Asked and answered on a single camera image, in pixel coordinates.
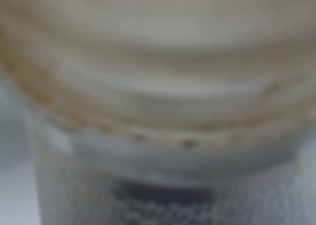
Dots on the plastic drink bottle brown liquid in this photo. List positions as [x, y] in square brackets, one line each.
[167, 112]

